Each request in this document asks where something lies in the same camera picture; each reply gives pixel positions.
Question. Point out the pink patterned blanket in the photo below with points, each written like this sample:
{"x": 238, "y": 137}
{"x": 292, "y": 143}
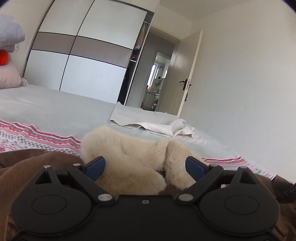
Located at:
{"x": 15, "y": 136}

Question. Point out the pink pillow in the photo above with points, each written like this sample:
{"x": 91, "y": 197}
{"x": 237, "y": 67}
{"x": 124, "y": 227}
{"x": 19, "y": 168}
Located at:
{"x": 9, "y": 76}

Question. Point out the red plush toy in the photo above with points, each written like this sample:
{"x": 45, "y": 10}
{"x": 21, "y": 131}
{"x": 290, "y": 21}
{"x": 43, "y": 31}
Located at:
{"x": 4, "y": 57}

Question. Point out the black door handle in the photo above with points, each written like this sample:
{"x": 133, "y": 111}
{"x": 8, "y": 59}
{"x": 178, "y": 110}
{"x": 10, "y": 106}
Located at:
{"x": 186, "y": 83}

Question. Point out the brown coat with fur collar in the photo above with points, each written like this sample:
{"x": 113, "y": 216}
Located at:
{"x": 145, "y": 178}

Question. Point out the grey bed sheet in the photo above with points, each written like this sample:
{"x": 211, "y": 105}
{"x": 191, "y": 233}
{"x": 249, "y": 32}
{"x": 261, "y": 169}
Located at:
{"x": 60, "y": 113}

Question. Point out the white sliding wardrobe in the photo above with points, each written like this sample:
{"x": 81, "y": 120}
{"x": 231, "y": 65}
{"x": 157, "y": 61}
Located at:
{"x": 88, "y": 47}

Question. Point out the grey folded blanket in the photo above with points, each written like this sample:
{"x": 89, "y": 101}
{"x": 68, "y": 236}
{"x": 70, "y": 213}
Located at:
{"x": 11, "y": 32}

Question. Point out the white folded towel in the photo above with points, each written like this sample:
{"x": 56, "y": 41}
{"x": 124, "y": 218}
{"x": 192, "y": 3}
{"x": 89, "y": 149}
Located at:
{"x": 159, "y": 123}

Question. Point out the cream bedroom door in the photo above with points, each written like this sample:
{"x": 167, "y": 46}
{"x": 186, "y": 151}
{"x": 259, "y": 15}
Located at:
{"x": 182, "y": 66}

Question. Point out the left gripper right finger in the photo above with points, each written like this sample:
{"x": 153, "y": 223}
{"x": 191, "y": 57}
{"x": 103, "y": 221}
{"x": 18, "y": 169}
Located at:
{"x": 234, "y": 202}

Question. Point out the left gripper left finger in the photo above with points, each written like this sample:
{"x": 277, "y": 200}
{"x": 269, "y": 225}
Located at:
{"x": 55, "y": 202}

